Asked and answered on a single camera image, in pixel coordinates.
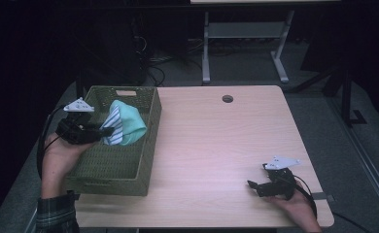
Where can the black metal stand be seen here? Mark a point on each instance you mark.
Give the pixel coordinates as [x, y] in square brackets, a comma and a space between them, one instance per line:
[346, 97]

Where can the person's left hand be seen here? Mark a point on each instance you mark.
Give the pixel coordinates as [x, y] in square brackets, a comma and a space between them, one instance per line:
[58, 161]

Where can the green woven basket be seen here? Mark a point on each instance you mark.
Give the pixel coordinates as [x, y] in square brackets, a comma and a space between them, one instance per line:
[119, 161]

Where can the teal bib with striped ties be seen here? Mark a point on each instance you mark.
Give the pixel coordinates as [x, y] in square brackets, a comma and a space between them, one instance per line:
[130, 124]

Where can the dark computer cabinet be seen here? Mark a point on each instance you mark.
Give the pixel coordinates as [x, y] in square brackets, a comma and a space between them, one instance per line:
[113, 48]

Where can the person's right hand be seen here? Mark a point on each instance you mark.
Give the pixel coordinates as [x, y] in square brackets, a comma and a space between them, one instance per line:
[296, 205]

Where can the metal floor rail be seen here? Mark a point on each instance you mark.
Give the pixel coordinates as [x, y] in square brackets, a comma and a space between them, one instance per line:
[31, 223]
[359, 152]

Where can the black tape strip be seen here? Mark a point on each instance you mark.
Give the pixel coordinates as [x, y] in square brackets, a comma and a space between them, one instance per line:
[327, 196]

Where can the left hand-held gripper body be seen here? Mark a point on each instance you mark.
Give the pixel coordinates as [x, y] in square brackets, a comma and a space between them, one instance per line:
[75, 131]

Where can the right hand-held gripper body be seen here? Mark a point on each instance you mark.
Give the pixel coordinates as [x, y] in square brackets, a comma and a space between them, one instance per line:
[281, 184]

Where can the white desk with metal frame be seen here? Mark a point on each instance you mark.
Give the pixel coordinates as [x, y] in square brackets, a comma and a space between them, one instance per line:
[246, 29]

